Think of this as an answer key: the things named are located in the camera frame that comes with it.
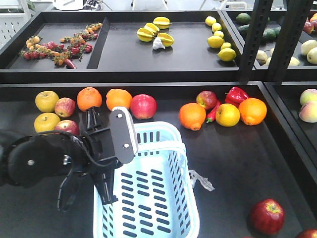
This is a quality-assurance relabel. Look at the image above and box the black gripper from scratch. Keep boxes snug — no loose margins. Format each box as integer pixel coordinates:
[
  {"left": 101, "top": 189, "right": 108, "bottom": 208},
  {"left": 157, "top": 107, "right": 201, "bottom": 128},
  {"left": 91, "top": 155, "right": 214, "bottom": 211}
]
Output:
[{"left": 82, "top": 106, "right": 123, "bottom": 205}]

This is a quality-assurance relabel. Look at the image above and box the light blue plastic basket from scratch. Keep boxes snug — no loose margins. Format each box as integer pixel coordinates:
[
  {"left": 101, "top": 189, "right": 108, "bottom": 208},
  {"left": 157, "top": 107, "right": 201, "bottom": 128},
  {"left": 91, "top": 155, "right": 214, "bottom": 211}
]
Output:
[{"left": 93, "top": 121, "right": 200, "bottom": 238}]

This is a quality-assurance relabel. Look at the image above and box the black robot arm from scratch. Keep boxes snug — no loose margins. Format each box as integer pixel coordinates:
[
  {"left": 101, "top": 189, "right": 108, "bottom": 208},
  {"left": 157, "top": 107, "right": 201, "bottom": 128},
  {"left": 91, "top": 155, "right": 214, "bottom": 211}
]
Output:
[{"left": 0, "top": 129, "right": 122, "bottom": 211}]

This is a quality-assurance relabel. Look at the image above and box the red apple near basket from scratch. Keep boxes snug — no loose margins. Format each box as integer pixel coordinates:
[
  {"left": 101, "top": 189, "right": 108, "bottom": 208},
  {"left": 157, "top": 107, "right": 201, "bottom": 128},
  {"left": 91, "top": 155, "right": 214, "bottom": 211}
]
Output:
[{"left": 130, "top": 94, "right": 158, "bottom": 119}]

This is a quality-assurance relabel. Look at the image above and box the orange far left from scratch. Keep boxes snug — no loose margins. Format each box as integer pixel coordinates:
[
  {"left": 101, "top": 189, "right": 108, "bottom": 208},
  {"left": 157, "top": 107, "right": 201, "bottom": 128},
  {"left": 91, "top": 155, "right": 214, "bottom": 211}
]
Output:
[{"left": 77, "top": 87, "right": 103, "bottom": 112}]

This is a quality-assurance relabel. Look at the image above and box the orange beside red apple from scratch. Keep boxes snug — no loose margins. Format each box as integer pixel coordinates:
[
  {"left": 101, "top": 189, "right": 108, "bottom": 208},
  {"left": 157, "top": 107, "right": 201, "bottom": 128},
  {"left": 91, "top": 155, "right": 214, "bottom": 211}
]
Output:
[{"left": 106, "top": 89, "right": 132, "bottom": 111}]

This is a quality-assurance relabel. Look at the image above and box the clear plastic strip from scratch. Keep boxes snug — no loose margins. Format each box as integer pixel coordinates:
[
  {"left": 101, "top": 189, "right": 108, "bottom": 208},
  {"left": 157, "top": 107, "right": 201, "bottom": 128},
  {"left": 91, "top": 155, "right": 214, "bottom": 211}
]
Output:
[{"left": 189, "top": 170, "right": 215, "bottom": 191}]

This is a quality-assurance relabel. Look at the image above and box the cherry tomato vine bunch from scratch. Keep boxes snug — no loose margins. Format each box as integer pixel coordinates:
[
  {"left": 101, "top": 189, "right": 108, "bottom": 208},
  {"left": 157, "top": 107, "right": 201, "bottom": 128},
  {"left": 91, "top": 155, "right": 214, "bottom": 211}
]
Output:
[{"left": 19, "top": 22, "right": 103, "bottom": 69}]

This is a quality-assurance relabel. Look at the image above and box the red chili pepper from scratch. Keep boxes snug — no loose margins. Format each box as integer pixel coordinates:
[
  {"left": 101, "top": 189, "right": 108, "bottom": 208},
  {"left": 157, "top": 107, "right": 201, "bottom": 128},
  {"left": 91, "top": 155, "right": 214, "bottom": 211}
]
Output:
[{"left": 206, "top": 100, "right": 221, "bottom": 123}]

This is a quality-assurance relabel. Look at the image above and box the dark red apple back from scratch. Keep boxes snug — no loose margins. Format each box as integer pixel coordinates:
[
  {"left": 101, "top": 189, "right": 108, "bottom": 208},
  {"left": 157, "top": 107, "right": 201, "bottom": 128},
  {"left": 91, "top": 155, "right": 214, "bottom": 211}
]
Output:
[{"left": 196, "top": 90, "right": 217, "bottom": 111}]

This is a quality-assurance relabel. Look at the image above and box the dark red apple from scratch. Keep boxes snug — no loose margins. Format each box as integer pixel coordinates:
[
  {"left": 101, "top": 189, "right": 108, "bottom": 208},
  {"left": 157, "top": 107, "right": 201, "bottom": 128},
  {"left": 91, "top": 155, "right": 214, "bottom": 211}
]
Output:
[
  {"left": 249, "top": 198, "right": 285, "bottom": 235},
  {"left": 196, "top": 90, "right": 217, "bottom": 111},
  {"left": 295, "top": 229, "right": 317, "bottom": 238}
]

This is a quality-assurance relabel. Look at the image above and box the white garlic bulb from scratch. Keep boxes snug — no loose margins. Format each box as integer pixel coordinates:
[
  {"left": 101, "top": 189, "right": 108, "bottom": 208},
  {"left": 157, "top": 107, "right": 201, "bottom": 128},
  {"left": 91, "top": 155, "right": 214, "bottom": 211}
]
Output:
[{"left": 153, "top": 37, "right": 165, "bottom": 50}]

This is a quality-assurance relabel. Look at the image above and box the yellow apple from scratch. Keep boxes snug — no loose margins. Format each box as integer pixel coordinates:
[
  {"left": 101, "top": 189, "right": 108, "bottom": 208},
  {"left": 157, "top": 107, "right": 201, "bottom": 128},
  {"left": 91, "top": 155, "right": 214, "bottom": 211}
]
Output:
[{"left": 215, "top": 103, "right": 240, "bottom": 127}]

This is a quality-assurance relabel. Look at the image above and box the yellow starfruit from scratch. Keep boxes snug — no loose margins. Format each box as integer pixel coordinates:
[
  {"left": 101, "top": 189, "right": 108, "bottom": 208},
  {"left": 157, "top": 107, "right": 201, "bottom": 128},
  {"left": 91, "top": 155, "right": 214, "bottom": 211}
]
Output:
[{"left": 153, "top": 16, "right": 170, "bottom": 30}]

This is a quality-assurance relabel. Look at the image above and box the red bell pepper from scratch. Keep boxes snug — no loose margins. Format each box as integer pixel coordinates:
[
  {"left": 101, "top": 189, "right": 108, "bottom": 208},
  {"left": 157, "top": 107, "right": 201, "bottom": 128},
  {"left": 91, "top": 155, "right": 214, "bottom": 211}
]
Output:
[{"left": 225, "top": 87, "right": 249, "bottom": 107}]

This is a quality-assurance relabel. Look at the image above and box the black wooden produce stand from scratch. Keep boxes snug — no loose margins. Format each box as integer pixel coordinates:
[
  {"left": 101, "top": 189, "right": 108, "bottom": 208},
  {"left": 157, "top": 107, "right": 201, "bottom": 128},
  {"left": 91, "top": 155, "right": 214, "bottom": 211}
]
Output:
[{"left": 0, "top": 11, "right": 317, "bottom": 238}]

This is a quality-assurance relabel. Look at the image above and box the orange right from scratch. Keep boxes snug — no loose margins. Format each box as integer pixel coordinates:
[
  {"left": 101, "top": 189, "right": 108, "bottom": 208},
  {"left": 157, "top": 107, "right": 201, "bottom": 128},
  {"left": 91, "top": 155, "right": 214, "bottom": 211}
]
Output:
[{"left": 238, "top": 98, "right": 267, "bottom": 125}]

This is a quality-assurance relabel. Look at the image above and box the dark red apple front left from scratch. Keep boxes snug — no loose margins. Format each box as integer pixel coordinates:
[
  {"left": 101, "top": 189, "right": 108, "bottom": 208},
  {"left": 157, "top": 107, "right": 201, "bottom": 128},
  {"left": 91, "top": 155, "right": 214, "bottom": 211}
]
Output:
[{"left": 249, "top": 198, "right": 285, "bottom": 235}]

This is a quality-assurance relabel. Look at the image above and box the pale peach front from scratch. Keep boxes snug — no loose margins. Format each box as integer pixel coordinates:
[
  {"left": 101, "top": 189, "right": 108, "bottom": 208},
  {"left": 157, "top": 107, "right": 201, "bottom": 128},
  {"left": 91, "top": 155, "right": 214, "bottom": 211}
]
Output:
[{"left": 299, "top": 101, "right": 317, "bottom": 123}]

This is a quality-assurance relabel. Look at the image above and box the pale peach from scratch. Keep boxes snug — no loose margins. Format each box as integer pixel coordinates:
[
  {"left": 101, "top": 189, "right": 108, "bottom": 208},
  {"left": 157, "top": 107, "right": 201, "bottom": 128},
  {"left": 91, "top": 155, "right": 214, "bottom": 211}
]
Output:
[
  {"left": 300, "top": 88, "right": 317, "bottom": 106},
  {"left": 299, "top": 101, "right": 317, "bottom": 123}
]

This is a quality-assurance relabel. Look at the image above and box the pale peach back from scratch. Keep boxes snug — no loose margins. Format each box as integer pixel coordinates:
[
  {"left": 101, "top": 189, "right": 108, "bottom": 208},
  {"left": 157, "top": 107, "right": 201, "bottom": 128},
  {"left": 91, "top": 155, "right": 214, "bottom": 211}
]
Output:
[{"left": 300, "top": 88, "right": 317, "bottom": 106}]

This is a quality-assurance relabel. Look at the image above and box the dark red apple bottom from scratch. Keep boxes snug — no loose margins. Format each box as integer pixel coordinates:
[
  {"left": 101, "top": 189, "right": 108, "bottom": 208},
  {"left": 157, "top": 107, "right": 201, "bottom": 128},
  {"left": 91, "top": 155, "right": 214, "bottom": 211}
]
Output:
[{"left": 295, "top": 229, "right": 317, "bottom": 238}]

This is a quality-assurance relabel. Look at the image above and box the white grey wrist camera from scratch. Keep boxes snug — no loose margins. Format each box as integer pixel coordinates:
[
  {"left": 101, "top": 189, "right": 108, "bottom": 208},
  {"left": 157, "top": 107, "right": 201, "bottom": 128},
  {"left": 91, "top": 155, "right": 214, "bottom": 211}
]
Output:
[{"left": 109, "top": 107, "right": 138, "bottom": 164}]

